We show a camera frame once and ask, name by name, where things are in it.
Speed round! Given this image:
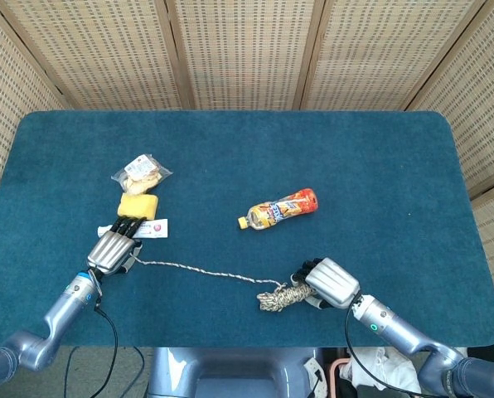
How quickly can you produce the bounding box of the clear snack bag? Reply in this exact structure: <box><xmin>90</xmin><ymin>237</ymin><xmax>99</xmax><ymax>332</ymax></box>
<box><xmin>110</xmin><ymin>153</ymin><xmax>173</xmax><ymax>195</ymax></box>

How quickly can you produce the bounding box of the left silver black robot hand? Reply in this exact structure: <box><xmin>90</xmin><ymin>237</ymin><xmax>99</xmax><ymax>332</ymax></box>
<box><xmin>86</xmin><ymin>215</ymin><xmax>147</xmax><ymax>275</ymax></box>

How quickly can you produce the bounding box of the grey-blue robot torso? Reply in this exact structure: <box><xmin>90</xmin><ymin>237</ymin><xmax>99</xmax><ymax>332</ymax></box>
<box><xmin>147</xmin><ymin>347</ymin><xmax>327</xmax><ymax>398</ymax></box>

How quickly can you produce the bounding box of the blue table cloth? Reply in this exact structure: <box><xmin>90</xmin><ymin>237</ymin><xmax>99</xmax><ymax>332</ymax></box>
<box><xmin>0</xmin><ymin>109</ymin><xmax>494</xmax><ymax>348</ymax></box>

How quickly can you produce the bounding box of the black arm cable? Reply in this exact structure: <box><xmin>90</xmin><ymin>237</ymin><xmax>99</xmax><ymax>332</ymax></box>
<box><xmin>84</xmin><ymin>304</ymin><xmax>119</xmax><ymax>398</ymax></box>
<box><xmin>344</xmin><ymin>305</ymin><xmax>424</xmax><ymax>396</ymax></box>

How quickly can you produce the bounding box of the white crumpled cloth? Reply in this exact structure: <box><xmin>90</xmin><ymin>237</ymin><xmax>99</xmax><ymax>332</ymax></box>
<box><xmin>340</xmin><ymin>347</ymin><xmax>423</xmax><ymax>397</ymax></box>

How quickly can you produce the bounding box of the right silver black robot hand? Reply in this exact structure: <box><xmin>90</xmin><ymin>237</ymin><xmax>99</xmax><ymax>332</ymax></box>
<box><xmin>290</xmin><ymin>256</ymin><xmax>361</xmax><ymax>311</ymax></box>

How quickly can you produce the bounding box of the pink tube frame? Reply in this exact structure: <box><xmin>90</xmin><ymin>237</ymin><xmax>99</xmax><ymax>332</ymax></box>
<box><xmin>328</xmin><ymin>358</ymin><xmax>351</xmax><ymax>398</ymax></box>

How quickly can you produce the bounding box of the blue floor cable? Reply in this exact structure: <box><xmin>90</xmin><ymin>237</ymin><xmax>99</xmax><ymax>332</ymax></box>
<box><xmin>130</xmin><ymin>347</ymin><xmax>148</xmax><ymax>398</ymax></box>

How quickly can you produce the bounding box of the orange label drink bottle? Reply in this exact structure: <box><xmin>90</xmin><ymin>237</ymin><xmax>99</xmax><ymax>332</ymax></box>
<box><xmin>237</xmin><ymin>187</ymin><xmax>319</xmax><ymax>231</ymax></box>

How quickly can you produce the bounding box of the beige speckled rope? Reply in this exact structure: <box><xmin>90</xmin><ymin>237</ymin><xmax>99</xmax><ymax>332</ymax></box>
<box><xmin>130</xmin><ymin>255</ymin><xmax>317</xmax><ymax>313</ymax></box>

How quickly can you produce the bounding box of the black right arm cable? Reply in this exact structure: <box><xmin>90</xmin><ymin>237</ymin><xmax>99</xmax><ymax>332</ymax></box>
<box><xmin>344</xmin><ymin>305</ymin><xmax>424</xmax><ymax>396</ymax></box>

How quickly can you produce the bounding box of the white power strip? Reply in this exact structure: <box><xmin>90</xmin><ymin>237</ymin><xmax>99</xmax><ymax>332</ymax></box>
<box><xmin>303</xmin><ymin>357</ymin><xmax>329</xmax><ymax>395</ymax></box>

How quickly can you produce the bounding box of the white toothpaste tube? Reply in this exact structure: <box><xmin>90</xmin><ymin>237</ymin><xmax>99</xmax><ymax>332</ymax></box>
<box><xmin>97</xmin><ymin>219</ymin><xmax>169</xmax><ymax>240</ymax></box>

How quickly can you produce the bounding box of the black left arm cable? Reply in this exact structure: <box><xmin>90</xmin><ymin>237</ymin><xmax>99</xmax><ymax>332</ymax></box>
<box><xmin>84</xmin><ymin>304</ymin><xmax>119</xmax><ymax>398</ymax></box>

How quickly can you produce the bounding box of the yellow sponge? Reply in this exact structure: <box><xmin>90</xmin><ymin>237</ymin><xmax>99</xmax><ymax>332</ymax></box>
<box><xmin>117</xmin><ymin>192</ymin><xmax>160</xmax><ymax>220</ymax></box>

